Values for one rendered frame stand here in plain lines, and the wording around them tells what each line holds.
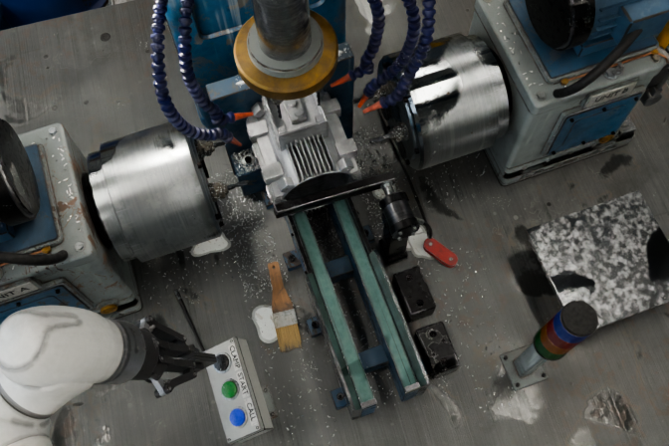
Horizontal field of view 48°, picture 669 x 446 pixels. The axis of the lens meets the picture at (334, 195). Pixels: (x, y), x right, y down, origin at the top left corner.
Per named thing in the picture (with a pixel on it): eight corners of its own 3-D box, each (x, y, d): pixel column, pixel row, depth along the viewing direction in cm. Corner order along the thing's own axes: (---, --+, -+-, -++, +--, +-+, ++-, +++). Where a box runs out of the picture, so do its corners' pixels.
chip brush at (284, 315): (262, 265, 169) (261, 264, 168) (284, 260, 169) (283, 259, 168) (280, 353, 161) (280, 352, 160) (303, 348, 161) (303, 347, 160)
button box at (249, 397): (214, 353, 140) (199, 351, 136) (246, 337, 139) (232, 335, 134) (241, 443, 134) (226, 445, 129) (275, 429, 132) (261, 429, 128)
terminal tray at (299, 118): (261, 105, 154) (258, 86, 147) (311, 90, 155) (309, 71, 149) (279, 153, 149) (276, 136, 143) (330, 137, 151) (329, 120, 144)
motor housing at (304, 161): (251, 145, 168) (240, 102, 150) (331, 119, 170) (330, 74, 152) (278, 223, 160) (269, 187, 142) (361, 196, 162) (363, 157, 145)
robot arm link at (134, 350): (115, 307, 104) (141, 311, 109) (65, 333, 106) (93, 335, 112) (131, 368, 101) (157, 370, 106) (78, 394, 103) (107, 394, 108)
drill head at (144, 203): (54, 198, 164) (6, 145, 141) (215, 147, 168) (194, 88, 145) (77, 303, 154) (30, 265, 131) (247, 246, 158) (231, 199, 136)
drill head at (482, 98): (339, 108, 172) (339, 44, 149) (504, 56, 177) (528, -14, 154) (379, 202, 162) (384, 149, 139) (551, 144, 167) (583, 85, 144)
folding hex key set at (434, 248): (419, 247, 170) (420, 245, 168) (428, 237, 171) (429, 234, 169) (451, 271, 168) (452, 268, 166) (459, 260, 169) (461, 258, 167)
